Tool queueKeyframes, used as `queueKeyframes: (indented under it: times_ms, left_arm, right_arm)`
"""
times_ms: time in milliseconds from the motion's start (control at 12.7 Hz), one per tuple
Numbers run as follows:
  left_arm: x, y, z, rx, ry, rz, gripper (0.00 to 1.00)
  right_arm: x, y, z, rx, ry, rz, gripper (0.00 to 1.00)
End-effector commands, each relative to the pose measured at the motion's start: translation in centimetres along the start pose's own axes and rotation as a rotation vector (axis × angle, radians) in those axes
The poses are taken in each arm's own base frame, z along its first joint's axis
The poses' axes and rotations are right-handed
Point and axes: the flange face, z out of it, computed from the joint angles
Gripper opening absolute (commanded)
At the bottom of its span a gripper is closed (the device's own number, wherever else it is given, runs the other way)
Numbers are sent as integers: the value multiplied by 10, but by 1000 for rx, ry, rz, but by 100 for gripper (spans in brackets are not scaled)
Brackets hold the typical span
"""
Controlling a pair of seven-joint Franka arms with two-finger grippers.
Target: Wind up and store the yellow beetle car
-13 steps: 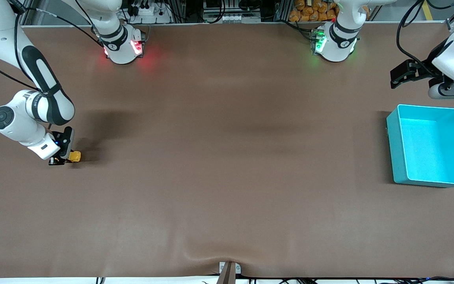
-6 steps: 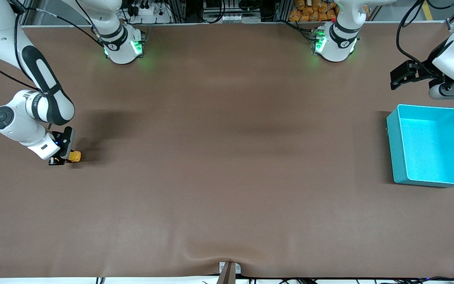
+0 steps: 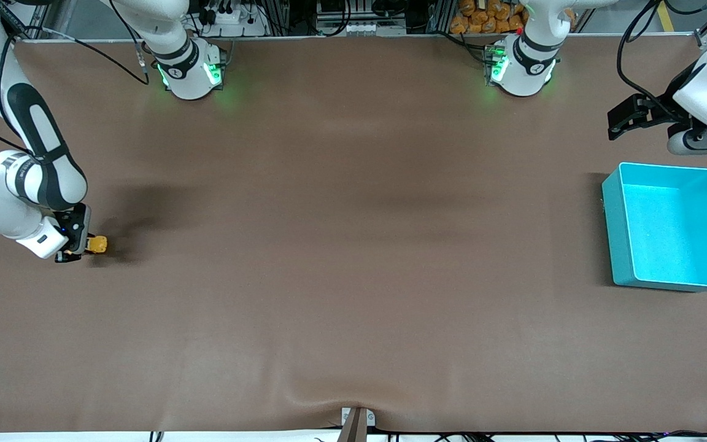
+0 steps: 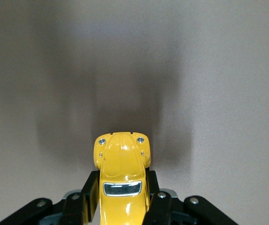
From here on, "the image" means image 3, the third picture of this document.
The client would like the teal plastic storage bin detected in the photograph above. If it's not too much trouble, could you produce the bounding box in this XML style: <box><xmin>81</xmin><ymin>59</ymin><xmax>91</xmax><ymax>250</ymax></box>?
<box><xmin>601</xmin><ymin>162</ymin><xmax>707</xmax><ymax>292</ymax></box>

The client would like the orange snack pile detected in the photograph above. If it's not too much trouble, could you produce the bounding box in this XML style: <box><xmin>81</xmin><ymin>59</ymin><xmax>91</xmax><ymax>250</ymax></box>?
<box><xmin>450</xmin><ymin>0</ymin><xmax>529</xmax><ymax>35</ymax></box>

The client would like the white power strip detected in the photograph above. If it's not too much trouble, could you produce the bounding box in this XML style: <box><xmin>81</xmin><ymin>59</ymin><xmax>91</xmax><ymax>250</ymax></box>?
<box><xmin>197</xmin><ymin>0</ymin><xmax>268</xmax><ymax>37</ymax></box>

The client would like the brown table mat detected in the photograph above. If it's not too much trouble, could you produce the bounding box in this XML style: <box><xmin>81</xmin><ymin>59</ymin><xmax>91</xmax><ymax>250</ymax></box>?
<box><xmin>0</xmin><ymin>34</ymin><xmax>707</xmax><ymax>433</ymax></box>

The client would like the white connector block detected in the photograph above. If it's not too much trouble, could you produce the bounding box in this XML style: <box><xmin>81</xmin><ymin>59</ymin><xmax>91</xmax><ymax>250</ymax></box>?
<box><xmin>317</xmin><ymin>18</ymin><xmax>407</xmax><ymax>36</ymax></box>

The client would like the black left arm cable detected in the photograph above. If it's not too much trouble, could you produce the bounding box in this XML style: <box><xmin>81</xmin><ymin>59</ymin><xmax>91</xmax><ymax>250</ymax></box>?
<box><xmin>616</xmin><ymin>0</ymin><xmax>692</xmax><ymax>117</ymax></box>

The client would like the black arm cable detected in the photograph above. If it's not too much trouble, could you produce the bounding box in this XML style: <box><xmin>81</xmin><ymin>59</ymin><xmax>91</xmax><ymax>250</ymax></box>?
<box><xmin>0</xmin><ymin>0</ymin><xmax>149</xmax><ymax>154</ymax></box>
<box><xmin>616</xmin><ymin>0</ymin><xmax>692</xmax><ymax>117</ymax></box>

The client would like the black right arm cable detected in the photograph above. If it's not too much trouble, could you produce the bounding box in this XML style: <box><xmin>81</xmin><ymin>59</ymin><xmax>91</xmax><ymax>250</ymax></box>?
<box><xmin>0</xmin><ymin>0</ymin><xmax>149</xmax><ymax>154</ymax></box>

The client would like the grey metal clamp bracket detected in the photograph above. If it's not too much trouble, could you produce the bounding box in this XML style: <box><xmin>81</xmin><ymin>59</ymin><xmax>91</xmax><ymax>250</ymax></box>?
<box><xmin>340</xmin><ymin>406</ymin><xmax>376</xmax><ymax>442</ymax></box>

